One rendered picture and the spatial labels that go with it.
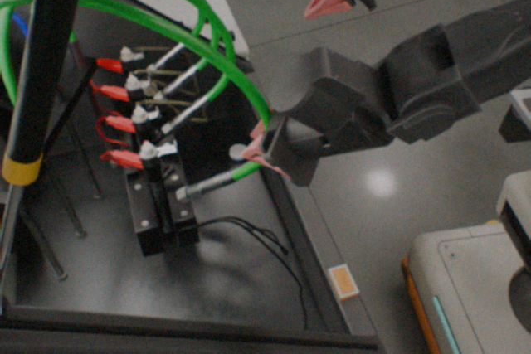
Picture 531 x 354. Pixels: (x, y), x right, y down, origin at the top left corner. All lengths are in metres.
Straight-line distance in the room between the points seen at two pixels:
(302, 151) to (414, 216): 1.59
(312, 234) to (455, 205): 1.38
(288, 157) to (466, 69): 0.21
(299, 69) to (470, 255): 1.35
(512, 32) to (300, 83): 0.17
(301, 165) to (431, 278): 1.16
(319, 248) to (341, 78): 0.47
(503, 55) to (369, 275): 1.56
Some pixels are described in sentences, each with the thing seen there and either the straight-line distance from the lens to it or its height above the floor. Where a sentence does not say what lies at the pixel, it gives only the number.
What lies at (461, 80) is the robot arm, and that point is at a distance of 0.45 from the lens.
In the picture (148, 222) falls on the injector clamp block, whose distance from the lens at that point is 0.88.
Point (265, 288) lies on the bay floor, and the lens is 0.97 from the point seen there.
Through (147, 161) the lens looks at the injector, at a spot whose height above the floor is 1.10.
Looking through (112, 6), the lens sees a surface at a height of 1.41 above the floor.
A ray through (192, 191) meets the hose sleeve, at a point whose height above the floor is 1.13.
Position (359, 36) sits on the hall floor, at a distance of 2.92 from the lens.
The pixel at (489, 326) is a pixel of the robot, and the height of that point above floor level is 0.28.
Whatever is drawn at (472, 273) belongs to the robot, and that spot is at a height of 0.28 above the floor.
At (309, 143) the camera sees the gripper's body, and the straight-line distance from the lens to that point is 0.54.
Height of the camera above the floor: 1.69
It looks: 48 degrees down
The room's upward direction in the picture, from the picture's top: straight up
